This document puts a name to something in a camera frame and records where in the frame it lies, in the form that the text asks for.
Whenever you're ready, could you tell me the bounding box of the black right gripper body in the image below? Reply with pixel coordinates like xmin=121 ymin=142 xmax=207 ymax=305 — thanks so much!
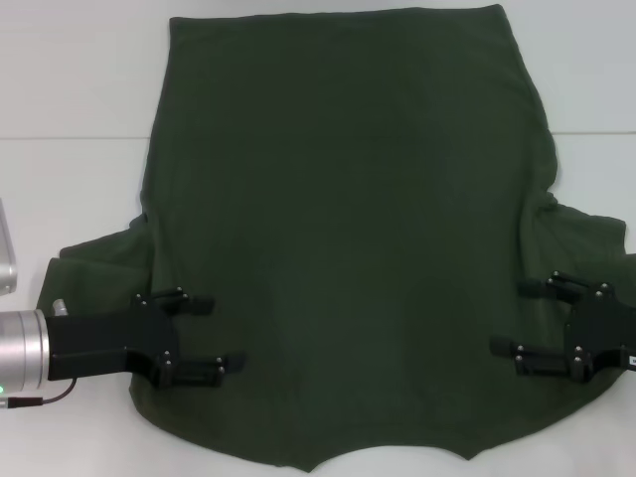
xmin=560 ymin=285 xmax=636 ymax=384

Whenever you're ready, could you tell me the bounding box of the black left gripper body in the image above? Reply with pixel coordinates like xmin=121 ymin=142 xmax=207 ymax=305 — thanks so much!
xmin=45 ymin=292 xmax=180 ymax=392

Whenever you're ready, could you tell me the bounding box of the dark green t-shirt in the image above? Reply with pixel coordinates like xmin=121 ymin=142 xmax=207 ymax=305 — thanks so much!
xmin=37 ymin=3 xmax=636 ymax=474

